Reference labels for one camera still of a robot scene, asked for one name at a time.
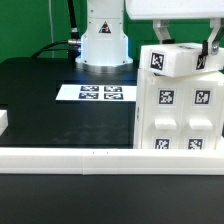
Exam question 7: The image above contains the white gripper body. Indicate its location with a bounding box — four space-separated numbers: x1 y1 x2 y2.
125 0 224 20

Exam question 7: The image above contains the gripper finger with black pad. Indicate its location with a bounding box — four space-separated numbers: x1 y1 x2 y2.
153 19 175 44
202 18 224 56

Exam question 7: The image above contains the white cabinet top block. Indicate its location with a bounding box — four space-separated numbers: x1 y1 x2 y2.
139 43 224 77

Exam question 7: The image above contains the white cabinet door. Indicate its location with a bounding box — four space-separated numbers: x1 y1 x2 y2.
142 76 183 149
179 72 224 150

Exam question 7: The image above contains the white cabinet body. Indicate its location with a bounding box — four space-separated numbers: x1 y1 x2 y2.
133 68 224 150

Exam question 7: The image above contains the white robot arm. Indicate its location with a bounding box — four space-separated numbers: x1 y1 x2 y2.
76 0 224 71

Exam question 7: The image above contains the white marker base sheet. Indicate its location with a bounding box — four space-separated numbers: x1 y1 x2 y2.
56 84 136 102

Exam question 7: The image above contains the black cable bundle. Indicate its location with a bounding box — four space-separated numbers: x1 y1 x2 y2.
31 0 82 62

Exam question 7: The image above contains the thin white cable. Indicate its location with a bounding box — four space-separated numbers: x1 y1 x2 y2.
48 0 55 59

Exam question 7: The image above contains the white U-shaped obstacle frame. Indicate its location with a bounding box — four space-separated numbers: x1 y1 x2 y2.
0 110 224 176

